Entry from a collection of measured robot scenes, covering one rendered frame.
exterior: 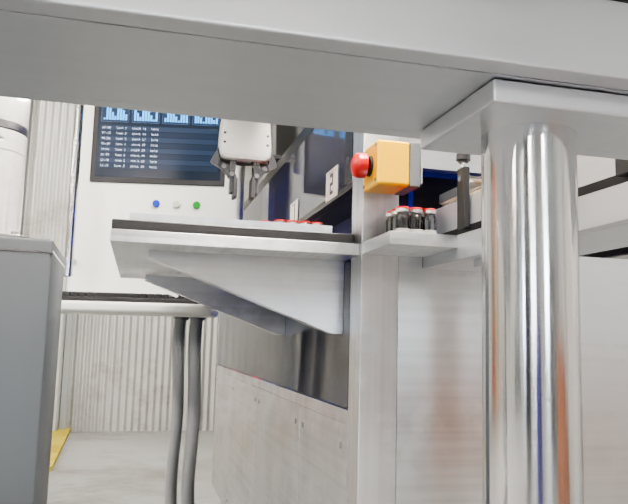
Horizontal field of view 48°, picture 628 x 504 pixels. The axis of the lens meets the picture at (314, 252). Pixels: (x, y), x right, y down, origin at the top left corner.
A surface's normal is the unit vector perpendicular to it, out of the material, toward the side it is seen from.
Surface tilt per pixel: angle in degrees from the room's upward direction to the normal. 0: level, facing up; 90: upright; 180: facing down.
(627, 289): 90
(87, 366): 90
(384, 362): 90
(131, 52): 180
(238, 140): 94
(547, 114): 180
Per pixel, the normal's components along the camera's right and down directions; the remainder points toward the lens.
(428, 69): -0.03, 0.99
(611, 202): -0.97, -0.06
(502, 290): -0.74, -0.11
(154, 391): 0.27, -0.11
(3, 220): 0.85, -0.05
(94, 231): 0.05, -0.12
